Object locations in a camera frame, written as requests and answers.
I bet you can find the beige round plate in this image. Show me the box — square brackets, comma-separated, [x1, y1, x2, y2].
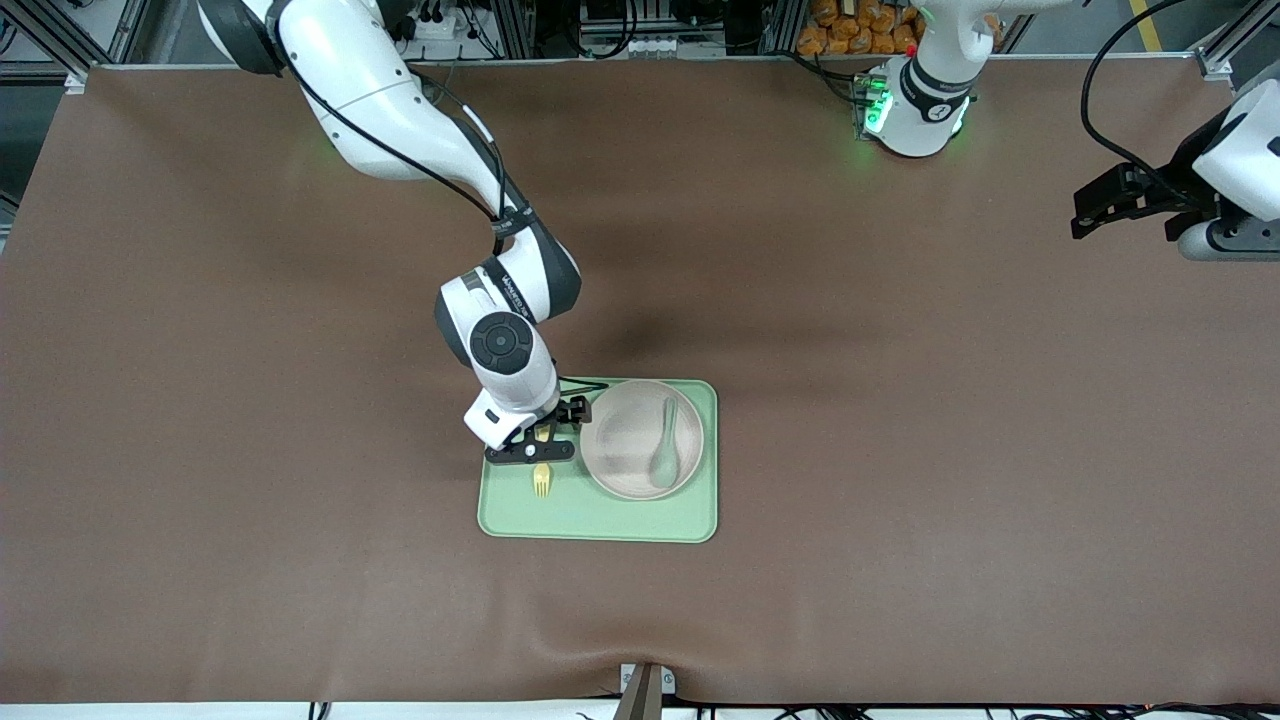
[580, 380, 705, 501]

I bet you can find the light green rectangular tray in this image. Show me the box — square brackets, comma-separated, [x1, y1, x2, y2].
[477, 376, 719, 544]

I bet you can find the grey-green plastic spoon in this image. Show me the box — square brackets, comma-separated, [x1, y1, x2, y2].
[648, 397, 683, 491]

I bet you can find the brown table cover mat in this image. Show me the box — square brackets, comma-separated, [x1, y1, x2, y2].
[0, 58, 1280, 706]

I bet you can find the orange round items heap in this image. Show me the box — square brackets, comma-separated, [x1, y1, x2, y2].
[797, 0, 923, 57]

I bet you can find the white power strip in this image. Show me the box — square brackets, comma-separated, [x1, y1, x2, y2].
[398, 5, 473, 43]

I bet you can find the white connector row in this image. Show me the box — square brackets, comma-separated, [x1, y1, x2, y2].
[580, 30, 683, 59]

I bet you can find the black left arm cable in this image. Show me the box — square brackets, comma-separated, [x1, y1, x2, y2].
[1080, 0, 1201, 191]

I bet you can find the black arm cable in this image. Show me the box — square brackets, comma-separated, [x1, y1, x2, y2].
[1080, 0, 1201, 191]
[280, 40, 536, 226]

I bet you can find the aluminium corner frame strut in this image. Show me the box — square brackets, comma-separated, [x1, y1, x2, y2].
[1195, 0, 1280, 81]

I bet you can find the metal table clamp bracket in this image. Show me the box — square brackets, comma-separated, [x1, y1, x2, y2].
[618, 662, 678, 720]

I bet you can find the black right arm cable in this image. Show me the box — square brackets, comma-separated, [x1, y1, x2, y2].
[280, 40, 536, 226]

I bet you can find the aluminium frame post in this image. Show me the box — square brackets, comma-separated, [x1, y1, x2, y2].
[765, 0, 806, 56]
[495, 0, 536, 59]

